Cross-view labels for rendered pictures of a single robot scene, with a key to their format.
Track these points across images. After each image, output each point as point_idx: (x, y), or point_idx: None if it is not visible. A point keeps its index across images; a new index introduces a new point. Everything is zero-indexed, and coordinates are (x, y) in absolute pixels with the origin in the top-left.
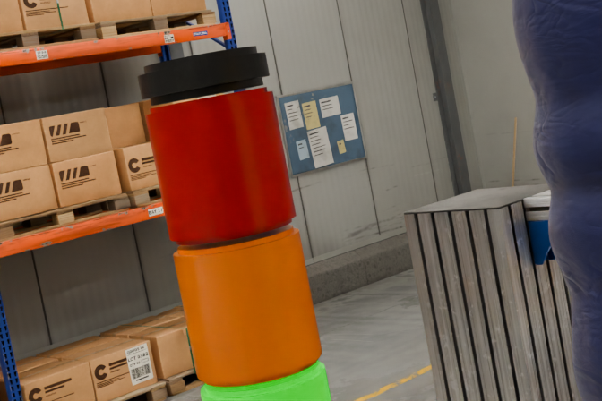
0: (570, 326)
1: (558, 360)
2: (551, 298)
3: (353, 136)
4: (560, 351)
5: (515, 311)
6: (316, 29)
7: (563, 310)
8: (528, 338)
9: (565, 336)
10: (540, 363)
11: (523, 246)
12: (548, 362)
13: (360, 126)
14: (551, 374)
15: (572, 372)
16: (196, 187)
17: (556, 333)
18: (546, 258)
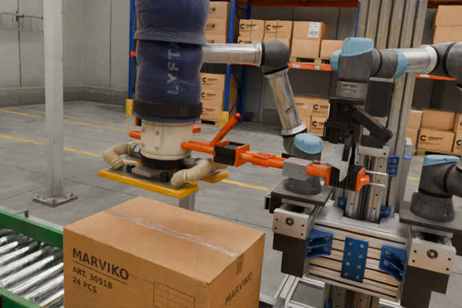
0: (399, 23)
1: (382, 36)
2: (390, 5)
3: None
4: (386, 33)
5: (360, 3)
6: None
7: (397, 14)
8: (363, 18)
9: (393, 27)
10: (368, 33)
11: None
12: (374, 34)
13: None
14: (373, 41)
15: (391, 47)
16: None
17: (386, 23)
18: None
